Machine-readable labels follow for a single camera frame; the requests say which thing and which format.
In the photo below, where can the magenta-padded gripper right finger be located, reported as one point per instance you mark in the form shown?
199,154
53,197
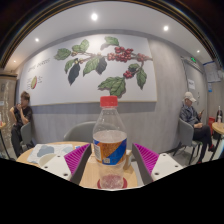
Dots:
163,165

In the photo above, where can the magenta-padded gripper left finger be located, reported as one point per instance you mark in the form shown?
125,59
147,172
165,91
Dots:
61,165

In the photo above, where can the clear red-capped drink bottle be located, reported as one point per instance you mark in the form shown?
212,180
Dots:
109,143

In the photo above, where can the white paper with blue-grey print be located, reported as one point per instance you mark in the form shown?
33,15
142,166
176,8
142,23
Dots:
43,150

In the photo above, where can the grey rounded chair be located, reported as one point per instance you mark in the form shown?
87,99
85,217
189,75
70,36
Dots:
80,131

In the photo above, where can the person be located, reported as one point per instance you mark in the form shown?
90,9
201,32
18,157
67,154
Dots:
22,115
190,115

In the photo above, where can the red container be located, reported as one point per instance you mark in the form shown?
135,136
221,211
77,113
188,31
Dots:
211,122

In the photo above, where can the round wooden table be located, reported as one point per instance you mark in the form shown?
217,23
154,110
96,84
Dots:
218,127

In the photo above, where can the small dark bottle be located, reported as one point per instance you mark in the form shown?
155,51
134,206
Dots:
219,115

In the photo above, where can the grey door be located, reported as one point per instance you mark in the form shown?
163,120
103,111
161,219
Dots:
200,96

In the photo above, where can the white paper sheet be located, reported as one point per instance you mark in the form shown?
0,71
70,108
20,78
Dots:
191,84

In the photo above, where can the white notice board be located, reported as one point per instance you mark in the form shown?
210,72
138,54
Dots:
212,71

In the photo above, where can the green exit sign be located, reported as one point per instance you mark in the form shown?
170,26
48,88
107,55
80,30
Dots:
193,59

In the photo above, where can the round ceiling lights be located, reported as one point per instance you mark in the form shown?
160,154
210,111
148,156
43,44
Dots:
94,16

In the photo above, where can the coffee plant wall mural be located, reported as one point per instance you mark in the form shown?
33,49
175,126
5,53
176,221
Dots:
50,83

